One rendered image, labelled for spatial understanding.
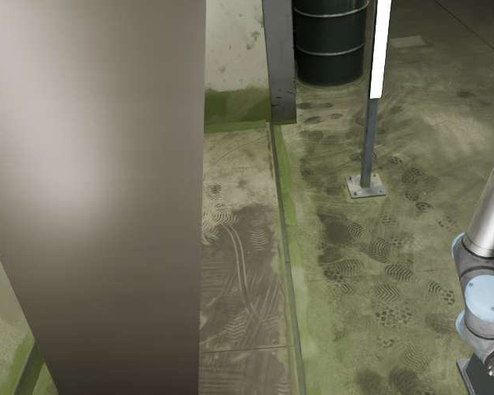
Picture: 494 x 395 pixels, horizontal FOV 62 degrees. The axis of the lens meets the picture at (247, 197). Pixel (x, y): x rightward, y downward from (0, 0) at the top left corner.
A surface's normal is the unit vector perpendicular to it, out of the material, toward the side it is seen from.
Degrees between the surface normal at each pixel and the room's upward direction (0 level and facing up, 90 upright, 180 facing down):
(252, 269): 0
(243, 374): 0
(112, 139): 90
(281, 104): 90
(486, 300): 11
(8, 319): 57
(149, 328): 90
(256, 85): 90
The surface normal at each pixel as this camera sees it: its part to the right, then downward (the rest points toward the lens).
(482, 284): -0.30, -0.68
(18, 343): 0.77, -0.49
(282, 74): 0.02, 0.65
